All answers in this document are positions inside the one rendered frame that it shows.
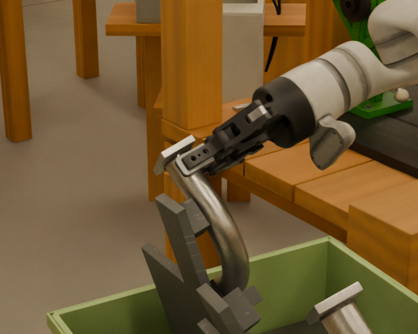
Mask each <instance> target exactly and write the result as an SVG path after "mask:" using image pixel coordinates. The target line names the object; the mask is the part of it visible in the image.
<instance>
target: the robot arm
mask: <svg viewBox="0 0 418 334"><path fill-rule="evenodd" d="M368 31H369V34H370V37H371V39H372V41H373V43H374V45H375V47H376V50H377V51H378V54H379V56H380V58H381V60H382V63H383V64H382V63H381V62H380V61H379V60H378V58H377V57H376V56H375V55H374V53H373V52H372V51H371V50H370V49H369V48H368V47H367V46H366V45H364V44H362V43H361V42H358V41H348V42H345V43H343V44H341V45H339V46H337V47H335V48H333V49H332V50H330V51H328V52H327V53H325V54H323V55H322V56H319V57H318V58H316V59H314V60H312V61H310V62H307V63H305V64H301V65H300V66H297V67H296V68H293V69H292V70H290V71H288V72H286V73H285V74H283V75H281V76H279V77H278V78H275V79H274V80H272V81H270V82H268V83H267V84H265V85H263V86H261V87H259V88H257V89H256V90H255V91H254V93H253V96H252V103H251V104H250V105H248V106H247V107H246V108H244V109H242V110H241V111H240V112H239V113H237V114H235V115H234V116H233V117H231V118H230V119H228V120H227V121H226V122H224V123H223V124H221V125H220V126H219V127H216V128H215V129H214V130H213V131H212V133H213V135H211V136H208V137H206V139H205V140H204V142H205V144H204V143H202V144H200V145H198V146H197V147H195V148H193V149H191V150H189V151H188V152H186V153H184V154H182V155H181V156H179V157H177V158H176V160H175V162H174V163H175V166H176V167H177V168H178V170H179V171H180V173H181V174H182V175H183V176H184V177H188V176H190V175H191V174H193V173H195V172H197V171H199V170H201V171H202V172H203V174H206V173H208V175H209V177H211V176H215V175H216V174H218V173H220V172H223V171H224V170H227V169H229V168H231V167H233V166H236V165H238V164H241V163H242V162H244V160H245V157H246V156H247V155H253V154H255V153H256V152H258V151H260V150H261V149H262V148H263V147H264V146H263V143H265V142H266V141H267V140H269V141H271V142H273V143H275V144H276V145H277V146H279V147H281V148H291V147H293V146H295V145H296V144H298V143H300V142H301V141H303V140H305V139H307V138H309V143H310V156H311V160H312V161H313V163H314V165H315V166H316V167H317V168H318V169H319V170H325V169H326V168H328V167H329V166H331V165H333V164H334V163H335V162H336V161H337V160H338V159H339V158H340V157H341V156H342V154H343V153H344V152H345V151H346V150H347V149H348V148H349V146H350V145H351V144H352V143H353V142H354V140H355V138H356V133H355V131H354V129H353V128H352V127H351V126H350V125H349V124H348V123H345V122H343V121H337V118H339V117H340V116H341V115H342V114H344V113H345V112H347V111H349V110H351V109H352V108H354V107H355V106H357V105H359V104H361V103H362V102H364V101H365V100H367V99H369V98H371V97H373V96H375V95H378V94H381V93H383V92H386V91H389V90H393V89H397V88H401V87H407V86H411V85H417V84H418V0H387V1H384V2H383V3H380V4H379V5H378V6H377V7H376V8H375V9H374V10H373V11H372V13H371V15H370V17H369V19H368ZM214 161H216V163H214Z"/></svg>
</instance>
